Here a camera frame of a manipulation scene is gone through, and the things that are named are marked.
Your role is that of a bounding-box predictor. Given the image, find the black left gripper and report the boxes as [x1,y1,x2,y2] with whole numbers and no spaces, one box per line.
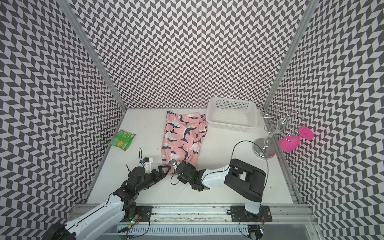
[136,165,171,193]

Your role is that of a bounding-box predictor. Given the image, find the pink shark print shorts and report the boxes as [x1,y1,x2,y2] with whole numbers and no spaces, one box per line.
[161,111,208,166]

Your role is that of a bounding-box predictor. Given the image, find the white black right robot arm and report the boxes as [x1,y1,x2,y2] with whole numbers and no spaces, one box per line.
[170,159,267,215]

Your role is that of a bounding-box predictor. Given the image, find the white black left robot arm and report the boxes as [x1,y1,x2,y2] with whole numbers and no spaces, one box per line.
[43,166,171,240]

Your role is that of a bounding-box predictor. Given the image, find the green snack packet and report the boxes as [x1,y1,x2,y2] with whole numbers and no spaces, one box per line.
[108,130,136,151]

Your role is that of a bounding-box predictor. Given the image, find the white plastic perforated basket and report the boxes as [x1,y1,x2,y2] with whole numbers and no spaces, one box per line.
[206,98,257,132]

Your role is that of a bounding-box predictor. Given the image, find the chrome glass holder stand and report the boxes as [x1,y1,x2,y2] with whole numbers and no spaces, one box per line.
[253,110,302,159]

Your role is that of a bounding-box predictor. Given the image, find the pink plastic wine glass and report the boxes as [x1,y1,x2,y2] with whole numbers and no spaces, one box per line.
[279,126,314,153]

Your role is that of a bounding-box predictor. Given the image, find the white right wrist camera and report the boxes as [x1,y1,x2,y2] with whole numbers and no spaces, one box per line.
[170,160,180,170]

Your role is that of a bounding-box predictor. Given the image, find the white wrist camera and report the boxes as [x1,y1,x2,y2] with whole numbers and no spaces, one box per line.
[141,157,153,174]
[170,160,180,170]

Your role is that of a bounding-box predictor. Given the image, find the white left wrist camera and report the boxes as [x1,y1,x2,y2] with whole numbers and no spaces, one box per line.
[141,157,153,174]

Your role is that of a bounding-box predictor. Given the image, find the aluminium front rail frame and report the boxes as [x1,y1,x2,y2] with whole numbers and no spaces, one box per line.
[101,204,324,240]

